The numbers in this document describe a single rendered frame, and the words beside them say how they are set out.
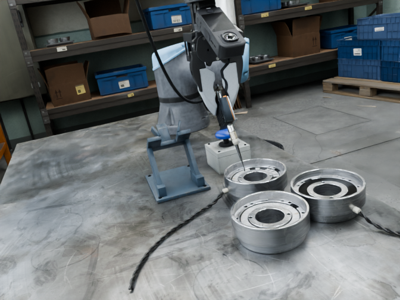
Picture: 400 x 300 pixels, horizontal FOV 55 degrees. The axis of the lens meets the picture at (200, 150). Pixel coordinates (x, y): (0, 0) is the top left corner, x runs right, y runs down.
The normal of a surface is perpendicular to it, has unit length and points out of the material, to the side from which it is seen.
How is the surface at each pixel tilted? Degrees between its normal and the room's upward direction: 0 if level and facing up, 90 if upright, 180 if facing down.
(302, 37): 92
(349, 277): 0
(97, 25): 82
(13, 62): 90
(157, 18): 90
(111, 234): 0
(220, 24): 32
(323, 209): 90
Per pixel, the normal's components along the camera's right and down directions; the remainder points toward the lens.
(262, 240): -0.34, 0.36
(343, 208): 0.11, 0.33
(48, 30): 0.33, 0.27
